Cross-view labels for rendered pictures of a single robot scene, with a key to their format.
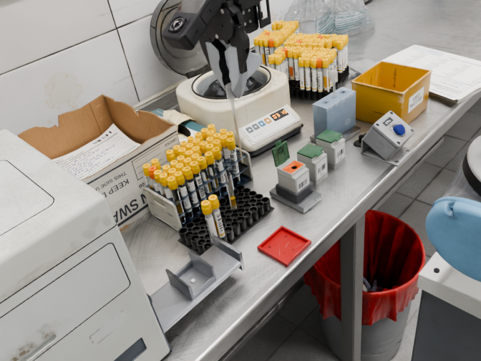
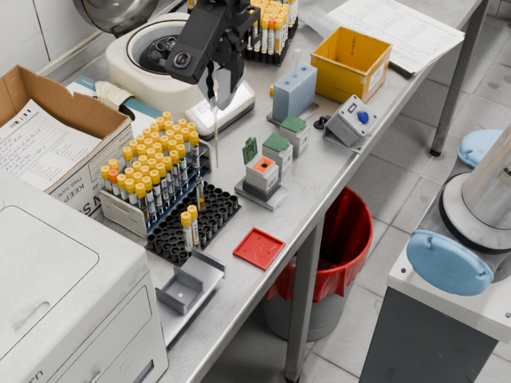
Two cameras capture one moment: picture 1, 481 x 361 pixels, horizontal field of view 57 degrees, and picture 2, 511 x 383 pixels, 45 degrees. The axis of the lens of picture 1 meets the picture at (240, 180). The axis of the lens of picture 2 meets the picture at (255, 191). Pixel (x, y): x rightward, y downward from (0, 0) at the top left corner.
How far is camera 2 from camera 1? 0.36 m
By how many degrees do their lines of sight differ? 18
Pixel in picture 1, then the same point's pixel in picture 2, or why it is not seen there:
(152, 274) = not seen: hidden behind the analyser
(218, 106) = (167, 84)
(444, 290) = (410, 288)
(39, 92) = not seen: outside the picture
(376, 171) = (339, 160)
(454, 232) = (430, 257)
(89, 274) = (127, 315)
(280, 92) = not seen: hidden behind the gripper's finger
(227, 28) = (224, 54)
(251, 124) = (203, 103)
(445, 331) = (405, 318)
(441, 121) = (400, 98)
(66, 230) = (119, 284)
